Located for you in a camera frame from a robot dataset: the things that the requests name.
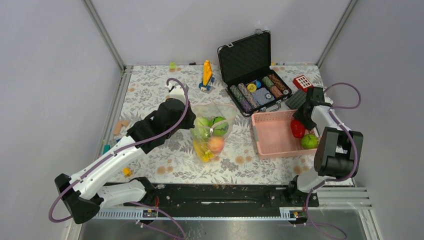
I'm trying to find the yellow toy bananas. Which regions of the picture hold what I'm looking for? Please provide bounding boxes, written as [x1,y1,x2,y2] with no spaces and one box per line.
[193,138,215,163]

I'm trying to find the yellow toy crane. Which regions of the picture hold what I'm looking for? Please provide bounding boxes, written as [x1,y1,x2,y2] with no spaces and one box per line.
[198,60,215,91]

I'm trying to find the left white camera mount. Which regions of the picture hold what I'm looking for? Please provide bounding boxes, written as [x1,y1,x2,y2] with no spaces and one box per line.
[166,83,186,102]

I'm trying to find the red window block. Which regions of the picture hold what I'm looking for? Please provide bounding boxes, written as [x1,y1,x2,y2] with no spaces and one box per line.
[292,75,314,93]

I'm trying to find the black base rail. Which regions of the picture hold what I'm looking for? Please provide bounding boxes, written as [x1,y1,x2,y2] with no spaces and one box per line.
[139,177,320,218]

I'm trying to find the grey building baseplate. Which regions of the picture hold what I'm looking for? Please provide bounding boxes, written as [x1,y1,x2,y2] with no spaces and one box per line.
[284,89,307,110]

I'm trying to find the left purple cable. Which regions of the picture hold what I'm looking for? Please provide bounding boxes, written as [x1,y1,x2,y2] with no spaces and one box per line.
[48,78,190,240]

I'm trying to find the red toy pepper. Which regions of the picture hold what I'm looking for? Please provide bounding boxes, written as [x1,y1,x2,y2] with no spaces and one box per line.
[290,119,306,139]

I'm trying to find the black poker chip case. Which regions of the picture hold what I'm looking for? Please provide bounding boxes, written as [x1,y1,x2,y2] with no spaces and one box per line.
[217,29,293,117]

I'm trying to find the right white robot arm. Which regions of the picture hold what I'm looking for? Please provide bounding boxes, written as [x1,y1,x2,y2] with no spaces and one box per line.
[286,87,364,206]

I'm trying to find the lime green block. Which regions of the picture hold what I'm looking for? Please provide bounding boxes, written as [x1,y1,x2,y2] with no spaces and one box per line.
[169,62,176,70]

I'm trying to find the toy peach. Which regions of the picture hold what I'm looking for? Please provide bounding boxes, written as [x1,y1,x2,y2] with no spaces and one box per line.
[207,136,225,154]

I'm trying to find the yellow small block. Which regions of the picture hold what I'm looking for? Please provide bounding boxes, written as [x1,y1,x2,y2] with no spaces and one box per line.
[122,167,133,177]

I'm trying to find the green toy cabbage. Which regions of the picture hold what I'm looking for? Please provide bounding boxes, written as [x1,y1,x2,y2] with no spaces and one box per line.
[191,116,211,141]

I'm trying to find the clear pink zip bag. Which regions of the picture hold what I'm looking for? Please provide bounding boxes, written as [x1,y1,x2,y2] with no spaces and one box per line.
[191,102,237,162]

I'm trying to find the teal block at edge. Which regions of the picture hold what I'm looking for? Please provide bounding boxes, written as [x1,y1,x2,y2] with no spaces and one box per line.
[102,144,111,154]

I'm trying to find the pink plastic basket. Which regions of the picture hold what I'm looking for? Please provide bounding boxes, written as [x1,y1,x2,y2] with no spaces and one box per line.
[251,110,317,160]

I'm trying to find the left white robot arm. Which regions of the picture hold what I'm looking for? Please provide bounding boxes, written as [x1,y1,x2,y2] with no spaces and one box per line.
[48,98,196,224]

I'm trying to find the green toy watermelon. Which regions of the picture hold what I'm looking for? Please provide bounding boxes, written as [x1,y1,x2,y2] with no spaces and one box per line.
[210,116,229,137]

